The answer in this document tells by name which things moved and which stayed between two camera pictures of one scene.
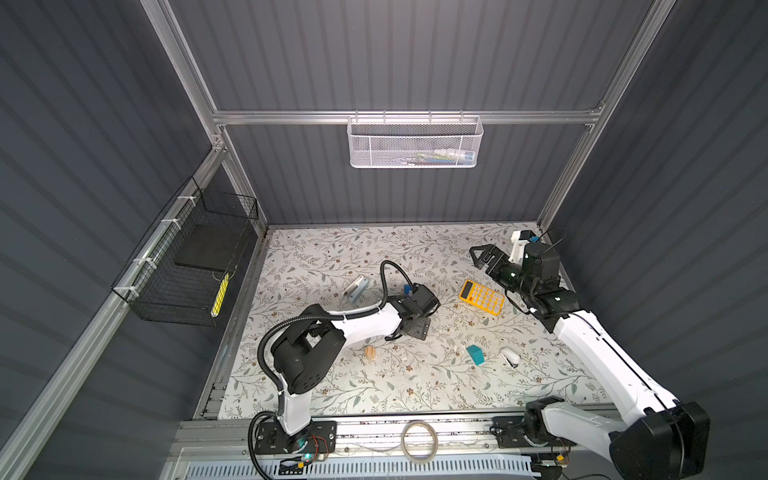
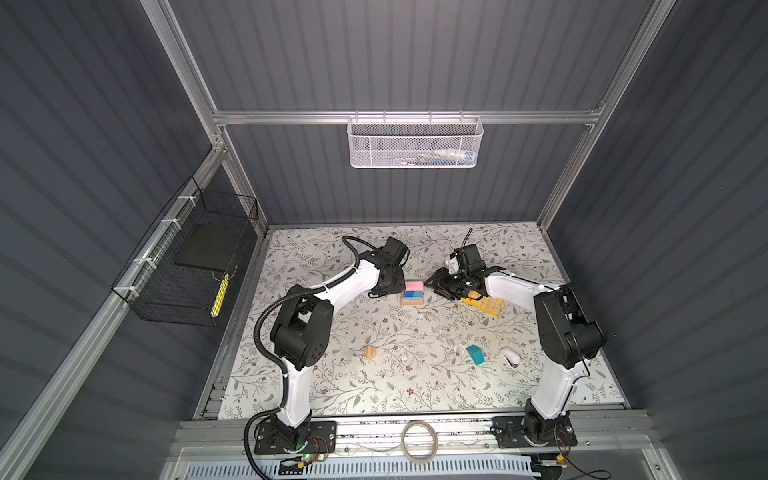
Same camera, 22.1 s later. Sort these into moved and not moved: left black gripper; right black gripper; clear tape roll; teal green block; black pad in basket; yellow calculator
Moved: left black gripper; right black gripper
Not moved: clear tape roll; yellow calculator; black pad in basket; teal green block
